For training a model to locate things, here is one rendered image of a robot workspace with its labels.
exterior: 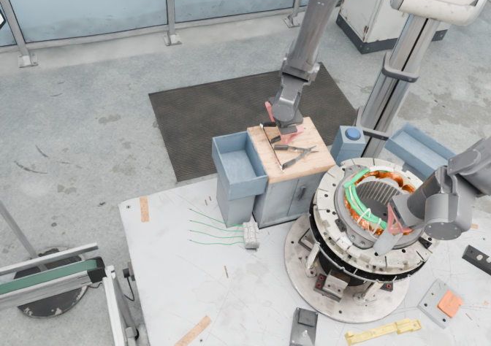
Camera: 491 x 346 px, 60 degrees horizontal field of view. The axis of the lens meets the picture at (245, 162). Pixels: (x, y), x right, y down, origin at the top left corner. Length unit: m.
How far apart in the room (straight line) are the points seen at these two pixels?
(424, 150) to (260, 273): 0.63
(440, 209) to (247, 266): 0.70
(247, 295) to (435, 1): 0.93
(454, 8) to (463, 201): 0.60
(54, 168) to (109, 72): 0.85
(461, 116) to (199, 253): 2.40
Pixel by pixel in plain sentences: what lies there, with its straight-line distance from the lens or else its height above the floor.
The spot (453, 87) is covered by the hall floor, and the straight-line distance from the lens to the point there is 3.53.
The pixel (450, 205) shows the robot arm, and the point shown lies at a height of 1.41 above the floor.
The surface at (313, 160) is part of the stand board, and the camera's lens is 1.19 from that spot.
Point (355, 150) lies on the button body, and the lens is 1.35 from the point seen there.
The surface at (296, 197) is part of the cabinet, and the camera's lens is 1.29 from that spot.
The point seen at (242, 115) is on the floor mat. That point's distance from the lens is 2.74.
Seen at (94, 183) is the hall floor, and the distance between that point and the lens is 2.47.
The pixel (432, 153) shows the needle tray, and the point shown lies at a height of 1.03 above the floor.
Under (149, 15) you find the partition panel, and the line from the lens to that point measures 3.18.
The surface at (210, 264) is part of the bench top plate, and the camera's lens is 1.31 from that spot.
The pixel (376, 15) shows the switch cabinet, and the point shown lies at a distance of 3.32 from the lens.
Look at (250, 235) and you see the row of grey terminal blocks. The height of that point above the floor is 0.82.
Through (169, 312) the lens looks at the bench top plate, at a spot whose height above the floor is 0.78.
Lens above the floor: 1.97
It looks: 52 degrees down
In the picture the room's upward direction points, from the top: 8 degrees clockwise
